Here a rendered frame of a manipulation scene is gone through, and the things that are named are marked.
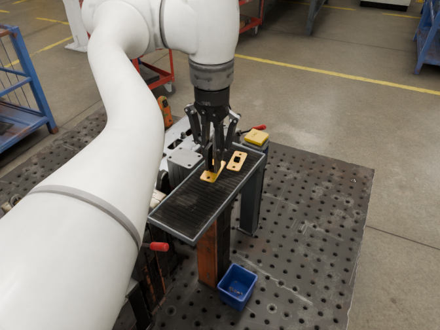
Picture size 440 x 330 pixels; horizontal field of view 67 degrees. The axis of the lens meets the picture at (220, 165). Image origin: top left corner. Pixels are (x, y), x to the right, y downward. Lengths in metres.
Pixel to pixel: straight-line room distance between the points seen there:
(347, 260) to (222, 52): 0.99
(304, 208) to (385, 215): 1.20
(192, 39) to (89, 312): 0.49
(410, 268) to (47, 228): 2.27
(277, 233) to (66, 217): 1.19
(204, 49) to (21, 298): 0.50
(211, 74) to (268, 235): 0.86
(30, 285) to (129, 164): 0.12
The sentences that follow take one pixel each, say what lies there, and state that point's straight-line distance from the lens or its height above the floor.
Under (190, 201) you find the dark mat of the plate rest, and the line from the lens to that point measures 0.86.
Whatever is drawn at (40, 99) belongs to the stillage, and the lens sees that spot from 3.24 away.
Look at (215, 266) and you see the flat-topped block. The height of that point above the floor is 0.85.
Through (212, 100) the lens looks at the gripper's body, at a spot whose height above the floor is 1.44.
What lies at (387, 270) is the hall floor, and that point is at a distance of 2.32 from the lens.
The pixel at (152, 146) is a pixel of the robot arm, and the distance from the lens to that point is 0.33.
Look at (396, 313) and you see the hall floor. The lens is 2.19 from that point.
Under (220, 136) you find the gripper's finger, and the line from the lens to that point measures 0.76.
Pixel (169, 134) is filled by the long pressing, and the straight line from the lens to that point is 1.36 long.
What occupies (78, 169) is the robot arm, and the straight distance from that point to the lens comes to 0.28.
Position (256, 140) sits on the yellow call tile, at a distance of 1.05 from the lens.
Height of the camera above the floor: 1.78
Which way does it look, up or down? 41 degrees down
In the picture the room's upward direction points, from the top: straight up
